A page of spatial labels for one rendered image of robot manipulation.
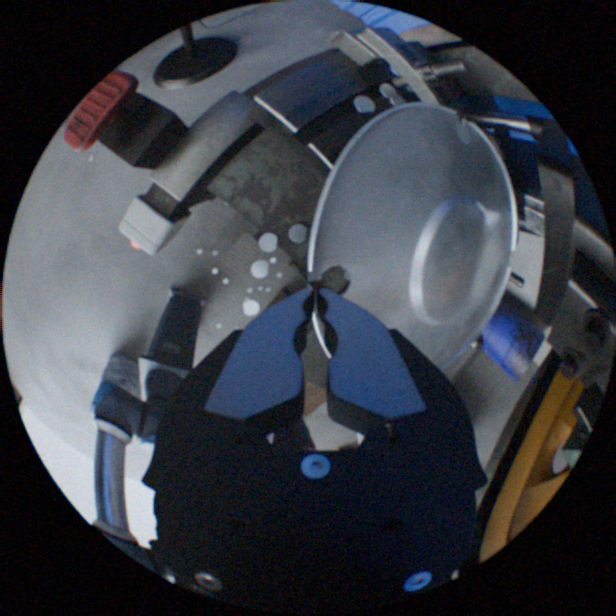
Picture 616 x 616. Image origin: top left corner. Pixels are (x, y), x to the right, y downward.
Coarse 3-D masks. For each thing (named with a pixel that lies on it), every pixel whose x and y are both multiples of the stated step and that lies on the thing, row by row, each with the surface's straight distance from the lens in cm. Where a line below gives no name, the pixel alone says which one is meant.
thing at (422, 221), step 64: (384, 128) 15; (448, 128) 20; (384, 192) 14; (448, 192) 19; (512, 192) 31; (320, 256) 13; (384, 256) 15; (448, 256) 19; (384, 320) 18; (448, 320) 23
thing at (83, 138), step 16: (112, 80) 22; (128, 80) 20; (96, 96) 22; (112, 96) 20; (128, 96) 20; (80, 112) 22; (96, 112) 20; (112, 112) 20; (80, 128) 21; (96, 128) 19; (80, 144) 20
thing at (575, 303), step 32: (576, 160) 26; (576, 192) 19; (576, 224) 17; (576, 256) 17; (608, 256) 17; (576, 288) 16; (608, 288) 17; (576, 320) 18; (608, 320) 17; (576, 352) 21; (608, 352) 19
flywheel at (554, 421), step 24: (552, 384) 54; (576, 384) 61; (552, 408) 53; (528, 432) 51; (552, 432) 58; (528, 456) 52; (552, 456) 59; (504, 480) 53; (528, 480) 58; (552, 480) 61; (504, 504) 54; (528, 504) 61; (504, 528) 58; (480, 552) 60
